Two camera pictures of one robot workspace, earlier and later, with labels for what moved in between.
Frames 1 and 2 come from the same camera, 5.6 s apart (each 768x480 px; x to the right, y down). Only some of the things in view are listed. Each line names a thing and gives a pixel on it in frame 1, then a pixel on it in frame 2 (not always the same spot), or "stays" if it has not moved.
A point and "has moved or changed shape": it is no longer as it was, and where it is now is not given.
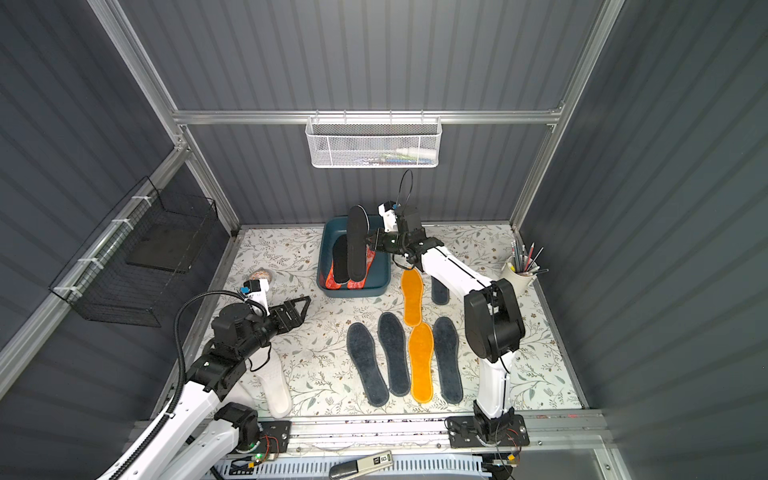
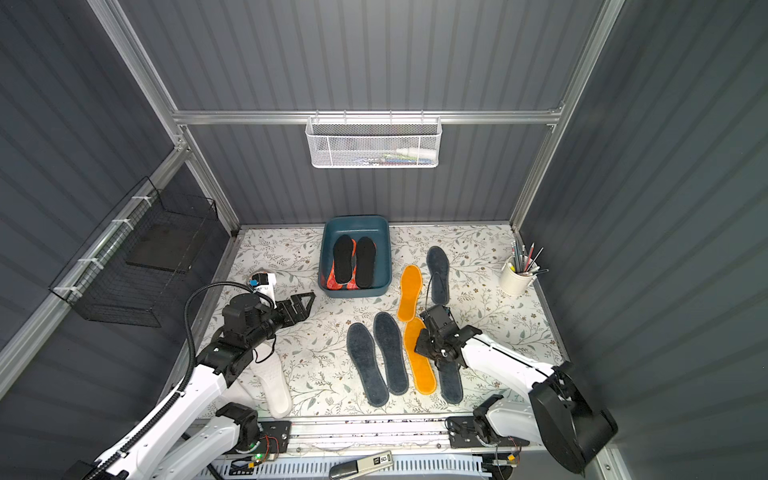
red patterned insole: x=331 y=282 stays
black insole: x=340 y=258 stays
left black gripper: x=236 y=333 stays
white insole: x=272 y=377 stays
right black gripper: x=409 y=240 to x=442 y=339
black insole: x=358 y=222 has moved or changed shape
